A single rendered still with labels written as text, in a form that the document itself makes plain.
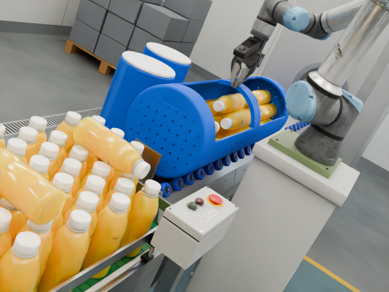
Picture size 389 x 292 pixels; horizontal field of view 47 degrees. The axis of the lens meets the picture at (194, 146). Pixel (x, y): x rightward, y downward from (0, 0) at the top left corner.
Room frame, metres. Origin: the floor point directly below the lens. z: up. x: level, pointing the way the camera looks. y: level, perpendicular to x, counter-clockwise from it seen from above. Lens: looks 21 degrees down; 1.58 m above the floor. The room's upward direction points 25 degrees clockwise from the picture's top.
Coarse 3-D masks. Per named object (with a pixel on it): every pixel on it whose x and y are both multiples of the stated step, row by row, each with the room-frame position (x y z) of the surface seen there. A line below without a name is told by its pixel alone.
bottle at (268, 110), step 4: (264, 104) 1.95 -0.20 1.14; (268, 104) 1.97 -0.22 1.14; (272, 104) 2.01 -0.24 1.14; (260, 108) 1.89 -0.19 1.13; (264, 108) 1.89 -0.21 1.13; (268, 108) 1.92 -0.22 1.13; (272, 108) 1.96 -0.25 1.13; (276, 108) 2.01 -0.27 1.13; (264, 112) 1.88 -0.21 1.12; (268, 112) 1.90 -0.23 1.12; (272, 112) 1.95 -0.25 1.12; (276, 112) 2.01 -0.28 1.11; (264, 116) 1.88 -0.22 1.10; (268, 116) 1.91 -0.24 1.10; (272, 116) 1.98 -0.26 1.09; (260, 120) 1.89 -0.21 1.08; (264, 120) 1.91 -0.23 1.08
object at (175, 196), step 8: (304, 128) 2.74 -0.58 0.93; (240, 160) 1.74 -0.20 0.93; (248, 160) 1.81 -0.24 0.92; (224, 168) 1.58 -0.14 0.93; (232, 168) 1.65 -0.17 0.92; (208, 176) 1.45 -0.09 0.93; (216, 176) 1.51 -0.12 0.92; (184, 184) 1.29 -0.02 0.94; (200, 184) 1.39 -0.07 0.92; (176, 192) 1.24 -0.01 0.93; (184, 192) 1.28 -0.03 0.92; (168, 200) 1.19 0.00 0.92; (176, 200) 1.22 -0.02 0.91
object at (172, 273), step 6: (168, 258) 0.90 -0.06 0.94; (168, 264) 0.90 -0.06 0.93; (174, 264) 0.89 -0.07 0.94; (168, 270) 0.89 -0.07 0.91; (174, 270) 0.89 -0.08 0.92; (180, 270) 0.89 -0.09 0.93; (162, 276) 0.90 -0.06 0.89; (168, 276) 0.89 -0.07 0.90; (174, 276) 0.89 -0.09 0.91; (180, 276) 0.91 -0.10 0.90; (162, 282) 0.90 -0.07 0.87; (168, 282) 0.89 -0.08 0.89; (174, 282) 0.89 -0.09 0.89; (156, 288) 0.90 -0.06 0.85; (162, 288) 0.89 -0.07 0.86; (168, 288) 0.89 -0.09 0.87; (174, 288) 0.91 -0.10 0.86
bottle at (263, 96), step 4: (252, 92) 1.91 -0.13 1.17; (256, 92) 1.92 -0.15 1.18; (260, 92) 1.94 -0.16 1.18; (264, 92) 1.98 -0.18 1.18; (268, 92) 2.03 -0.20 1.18; (256, 96) 1.90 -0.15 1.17; (260, 96) 1.91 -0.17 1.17; (264, 96) 1.95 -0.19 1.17; (268, 96) 2.00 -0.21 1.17; (260, 100) 1.91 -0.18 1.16; (264, 100) 1.95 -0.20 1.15; (268, 100) 2.01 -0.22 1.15; (260, 104) 1.94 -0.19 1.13
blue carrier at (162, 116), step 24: (144, 96) 1.29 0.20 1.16; (168, 96) 1.26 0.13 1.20; (192, 96) 1.25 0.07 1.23; (216, 96) 1.90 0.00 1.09; (144, 120) 1.28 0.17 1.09; (168, 120) 1.25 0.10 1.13; (192, 120) 1.22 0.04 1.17; (168, 144) 1.24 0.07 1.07; (192, 144) 1.21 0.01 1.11; (216, 144) 1.28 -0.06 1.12; (240, 144) 1.51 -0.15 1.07; (168, 168) 1.23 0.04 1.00; (192, 168) 1.21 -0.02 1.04
